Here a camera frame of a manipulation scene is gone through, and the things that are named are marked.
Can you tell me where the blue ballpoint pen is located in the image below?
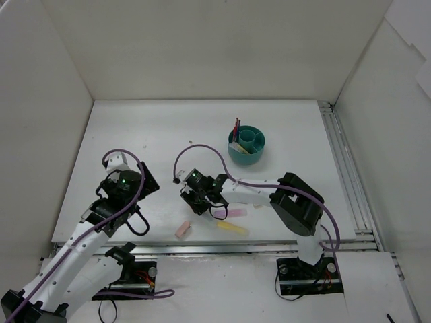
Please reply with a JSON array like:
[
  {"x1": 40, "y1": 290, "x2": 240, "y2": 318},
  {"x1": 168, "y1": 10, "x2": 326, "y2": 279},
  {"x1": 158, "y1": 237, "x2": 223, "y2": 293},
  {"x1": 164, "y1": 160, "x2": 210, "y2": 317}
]
[{"x1": 231, "y1": 118, "x2": 240, "y2": 143}]

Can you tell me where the red ballpoint pen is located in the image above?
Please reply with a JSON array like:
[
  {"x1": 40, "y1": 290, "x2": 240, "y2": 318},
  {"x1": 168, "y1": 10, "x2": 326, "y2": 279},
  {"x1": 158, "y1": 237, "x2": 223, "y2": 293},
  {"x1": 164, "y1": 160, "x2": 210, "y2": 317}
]
[{"x1": 233, "y1": 118, "x2": 241, "y2": 142}]

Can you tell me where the orange capped marker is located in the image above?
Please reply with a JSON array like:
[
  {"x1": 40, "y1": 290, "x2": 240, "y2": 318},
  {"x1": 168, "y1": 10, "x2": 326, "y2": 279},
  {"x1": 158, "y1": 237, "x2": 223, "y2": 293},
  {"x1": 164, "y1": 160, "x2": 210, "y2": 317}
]
[{"x1": 205, "y1": 215, "x2": 218, "y2": 228}]

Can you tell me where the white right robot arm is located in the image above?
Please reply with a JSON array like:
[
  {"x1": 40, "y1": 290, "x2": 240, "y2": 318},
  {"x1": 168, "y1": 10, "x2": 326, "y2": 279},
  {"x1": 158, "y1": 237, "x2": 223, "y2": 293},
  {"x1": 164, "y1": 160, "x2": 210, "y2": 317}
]
[{"x1": 174, "y1": 168, "x2": 325, "y2": 277}]

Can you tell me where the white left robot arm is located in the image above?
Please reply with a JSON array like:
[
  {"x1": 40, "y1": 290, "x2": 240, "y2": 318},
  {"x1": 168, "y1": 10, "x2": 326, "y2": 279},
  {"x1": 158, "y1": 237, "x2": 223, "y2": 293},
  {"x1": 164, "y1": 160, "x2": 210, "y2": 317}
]
[{"x1": 1, "y1": 160, "x2": 160, "y2": 322}]

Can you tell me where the pink eraser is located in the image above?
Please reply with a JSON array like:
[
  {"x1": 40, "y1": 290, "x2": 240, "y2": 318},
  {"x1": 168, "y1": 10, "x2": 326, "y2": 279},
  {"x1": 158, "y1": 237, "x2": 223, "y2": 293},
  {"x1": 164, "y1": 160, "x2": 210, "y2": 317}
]
[{"x1": 175, "y1": 221, "x2": 191, "y2": 239}]

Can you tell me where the pink highlighter block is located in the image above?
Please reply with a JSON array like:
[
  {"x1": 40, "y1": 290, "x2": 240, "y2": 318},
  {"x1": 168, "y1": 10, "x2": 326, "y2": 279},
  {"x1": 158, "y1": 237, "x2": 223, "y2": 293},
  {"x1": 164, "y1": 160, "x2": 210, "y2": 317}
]
[{"x1": 213, "y1": 209, "x2": 247, "y2": 219}]

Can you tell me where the yellow highlighter block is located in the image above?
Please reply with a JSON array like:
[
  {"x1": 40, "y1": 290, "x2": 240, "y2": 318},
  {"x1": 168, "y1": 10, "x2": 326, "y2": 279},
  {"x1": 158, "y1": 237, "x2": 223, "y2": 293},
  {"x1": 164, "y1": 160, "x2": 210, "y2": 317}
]
[{"x1": 217, "y1": 221, "x2": 249, "y2": 236}]

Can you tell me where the teal round desk organizer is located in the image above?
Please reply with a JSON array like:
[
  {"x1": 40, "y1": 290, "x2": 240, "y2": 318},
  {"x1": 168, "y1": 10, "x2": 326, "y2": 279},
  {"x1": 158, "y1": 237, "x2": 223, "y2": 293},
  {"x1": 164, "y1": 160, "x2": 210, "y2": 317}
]
[{"x1": 228, "y1": 125, "x2": 265, "y2": 166}]

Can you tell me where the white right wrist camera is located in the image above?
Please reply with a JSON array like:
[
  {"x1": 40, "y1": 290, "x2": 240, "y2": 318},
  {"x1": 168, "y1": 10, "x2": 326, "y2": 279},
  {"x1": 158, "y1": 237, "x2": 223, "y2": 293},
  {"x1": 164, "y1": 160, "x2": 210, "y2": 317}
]
[{"x1": 173, "y1": 170, "x2": 189, "y2": 184}]

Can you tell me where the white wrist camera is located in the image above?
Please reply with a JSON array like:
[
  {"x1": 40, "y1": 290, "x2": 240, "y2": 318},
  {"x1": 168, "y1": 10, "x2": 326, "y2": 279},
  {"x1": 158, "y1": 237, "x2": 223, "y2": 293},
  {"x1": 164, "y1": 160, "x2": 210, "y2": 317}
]
[
  {"x1": 173, "y1": 170, "x2": 189, "y2": 184},
  {"x1": 102, "y1": 152, "x2": 130, "y2": 173}
]

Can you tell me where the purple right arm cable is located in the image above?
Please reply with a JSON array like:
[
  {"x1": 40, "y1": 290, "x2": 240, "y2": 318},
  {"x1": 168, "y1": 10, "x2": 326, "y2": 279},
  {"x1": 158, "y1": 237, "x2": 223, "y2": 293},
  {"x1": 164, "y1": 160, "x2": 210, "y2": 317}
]
[{"x1": 172, "y1": 143, "x2": 341, "y2": 253}]

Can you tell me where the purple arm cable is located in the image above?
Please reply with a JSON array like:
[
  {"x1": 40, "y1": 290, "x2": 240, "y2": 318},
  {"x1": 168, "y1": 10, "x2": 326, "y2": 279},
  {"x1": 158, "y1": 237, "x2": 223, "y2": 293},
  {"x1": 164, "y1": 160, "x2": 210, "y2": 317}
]
[
  {"x1": 172, "y1": 143, "x2": 341, "y2": 253},
  {"x1": 6, "y1": 148, "x2": 176, "y2": 323}
]

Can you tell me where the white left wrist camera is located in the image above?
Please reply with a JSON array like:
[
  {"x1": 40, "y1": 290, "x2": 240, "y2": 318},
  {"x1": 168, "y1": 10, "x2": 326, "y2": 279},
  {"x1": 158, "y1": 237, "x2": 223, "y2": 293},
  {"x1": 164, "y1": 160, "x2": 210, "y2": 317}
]
[{"x1": 102, "y1": 152, "x2": 130, "y2": 173}]

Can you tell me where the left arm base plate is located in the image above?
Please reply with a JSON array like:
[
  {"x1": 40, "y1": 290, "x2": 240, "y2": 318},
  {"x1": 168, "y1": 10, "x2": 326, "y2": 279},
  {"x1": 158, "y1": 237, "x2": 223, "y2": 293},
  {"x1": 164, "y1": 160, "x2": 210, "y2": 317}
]
[{"x1": 92, "y1": 260, "x2": 157, "y2": 301}]

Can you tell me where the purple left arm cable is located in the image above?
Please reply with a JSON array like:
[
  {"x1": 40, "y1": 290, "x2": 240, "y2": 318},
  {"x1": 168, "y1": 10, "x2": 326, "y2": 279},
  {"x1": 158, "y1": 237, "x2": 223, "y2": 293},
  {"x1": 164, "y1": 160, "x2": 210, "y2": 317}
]
[{"x1": 6, "y1": 148, "x2": 176, "y2": 323}]

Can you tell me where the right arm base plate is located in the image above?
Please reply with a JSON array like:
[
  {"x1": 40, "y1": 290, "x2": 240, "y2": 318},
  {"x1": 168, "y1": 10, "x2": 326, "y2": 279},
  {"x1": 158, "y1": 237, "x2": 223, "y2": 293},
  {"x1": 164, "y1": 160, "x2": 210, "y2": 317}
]
[{"x1": 275, "y1": 256, "x2": 344, "y2": 301}]

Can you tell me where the aluminium rail frame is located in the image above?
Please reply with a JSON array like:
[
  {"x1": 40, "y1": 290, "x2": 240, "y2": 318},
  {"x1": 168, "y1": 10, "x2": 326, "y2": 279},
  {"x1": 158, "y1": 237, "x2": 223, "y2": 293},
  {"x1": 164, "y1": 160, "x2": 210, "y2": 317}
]
[{"x1": 52, "y1": 100, "x2": 377, "y2": 251}]

